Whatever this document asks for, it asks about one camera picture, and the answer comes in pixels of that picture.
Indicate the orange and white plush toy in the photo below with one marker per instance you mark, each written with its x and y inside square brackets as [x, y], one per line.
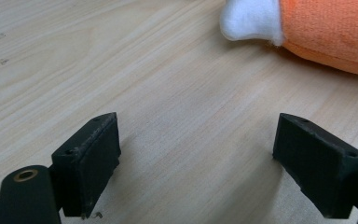
[329, 28]

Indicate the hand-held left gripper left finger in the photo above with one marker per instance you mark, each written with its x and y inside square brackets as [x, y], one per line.
[87, 165]

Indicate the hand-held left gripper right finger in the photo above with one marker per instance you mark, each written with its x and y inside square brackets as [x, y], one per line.
[317, 168]

